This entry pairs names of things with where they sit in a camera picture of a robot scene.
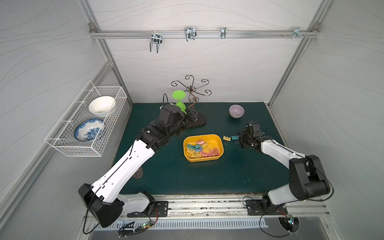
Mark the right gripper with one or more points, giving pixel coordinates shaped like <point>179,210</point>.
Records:
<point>242,137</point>

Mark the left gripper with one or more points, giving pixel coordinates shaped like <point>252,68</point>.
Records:
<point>188,117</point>

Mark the teal binder clip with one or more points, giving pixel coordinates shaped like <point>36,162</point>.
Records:
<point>236,139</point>

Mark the yellow binder clip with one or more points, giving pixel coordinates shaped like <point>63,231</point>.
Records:
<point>226,140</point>

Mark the green plastic goblet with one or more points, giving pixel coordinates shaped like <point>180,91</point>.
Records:
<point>179,96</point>

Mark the bronze wire cup stand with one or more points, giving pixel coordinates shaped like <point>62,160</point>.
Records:
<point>193,97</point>

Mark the yellow plastic storage box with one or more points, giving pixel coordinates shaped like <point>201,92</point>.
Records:
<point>203,148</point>

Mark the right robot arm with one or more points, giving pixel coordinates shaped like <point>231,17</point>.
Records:
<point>307,178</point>

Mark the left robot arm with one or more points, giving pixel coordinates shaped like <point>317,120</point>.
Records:
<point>102,197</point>

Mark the lilac small bowl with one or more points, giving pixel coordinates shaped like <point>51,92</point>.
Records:
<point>236,111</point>

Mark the white ceramic bowl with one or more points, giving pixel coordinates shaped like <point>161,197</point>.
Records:
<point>101,106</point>

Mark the blue patterned ceramic bowl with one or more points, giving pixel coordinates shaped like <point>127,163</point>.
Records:
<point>89,130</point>

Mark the metal double hook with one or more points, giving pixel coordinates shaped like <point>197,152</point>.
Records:
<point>155,42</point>

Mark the metal loop hook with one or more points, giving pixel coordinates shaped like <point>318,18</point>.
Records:
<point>190,33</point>

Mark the round black controller board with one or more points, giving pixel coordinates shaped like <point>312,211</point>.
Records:
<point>290,224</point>

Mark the small metal hook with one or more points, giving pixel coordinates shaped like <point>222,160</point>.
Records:
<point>223,32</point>

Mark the metal corner hook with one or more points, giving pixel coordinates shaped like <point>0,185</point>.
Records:
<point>295,34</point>

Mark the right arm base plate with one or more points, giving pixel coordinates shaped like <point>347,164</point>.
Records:
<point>264,207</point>

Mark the aluminium front rail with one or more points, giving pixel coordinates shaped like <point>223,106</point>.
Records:
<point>225,206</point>

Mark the aluminium rail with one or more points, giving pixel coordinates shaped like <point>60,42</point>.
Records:
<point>216,34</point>
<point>225,206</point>

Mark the white wire wall basket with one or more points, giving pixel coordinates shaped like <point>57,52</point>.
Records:
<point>61,137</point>

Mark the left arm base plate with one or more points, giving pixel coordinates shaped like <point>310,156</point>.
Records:
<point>155,209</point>

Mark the aluminium top rail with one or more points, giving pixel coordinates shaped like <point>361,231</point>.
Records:
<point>216,34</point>

